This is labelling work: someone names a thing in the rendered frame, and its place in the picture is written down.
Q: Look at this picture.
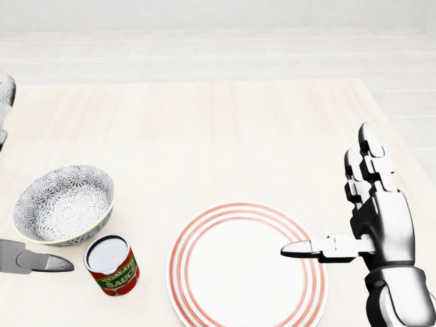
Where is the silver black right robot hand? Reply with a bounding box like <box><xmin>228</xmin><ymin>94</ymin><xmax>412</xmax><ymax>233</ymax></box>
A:
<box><xmin>280</xmin><ymin>122</ymin><xmax>417</xmax><ymax>272</ymax></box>

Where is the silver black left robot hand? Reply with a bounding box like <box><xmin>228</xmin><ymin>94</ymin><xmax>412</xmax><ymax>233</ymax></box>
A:
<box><xmin>0</xmin><ymin>71</ymin><xmax>75</xmax><ymax>275</ymax></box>

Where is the grey flower-patterned bowl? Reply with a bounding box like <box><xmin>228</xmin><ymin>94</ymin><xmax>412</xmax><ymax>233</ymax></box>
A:
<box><xmin>12</xmin><ymin>164</ymin><xmax>116</xmax><ymax>248</ymax></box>

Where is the white plate with red rings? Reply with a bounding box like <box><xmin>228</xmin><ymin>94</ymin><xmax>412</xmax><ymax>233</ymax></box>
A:
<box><xmin>165</xmin><ymin>200</ymin><xmax>330</xmax><ymax>327</ymax></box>

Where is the red tomato sauce tin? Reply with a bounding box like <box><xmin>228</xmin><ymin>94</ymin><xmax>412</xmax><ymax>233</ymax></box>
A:
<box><xmin>83</xmin><ymin>233</ymin><xmax>140</xmax><ymax>297</ymax></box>

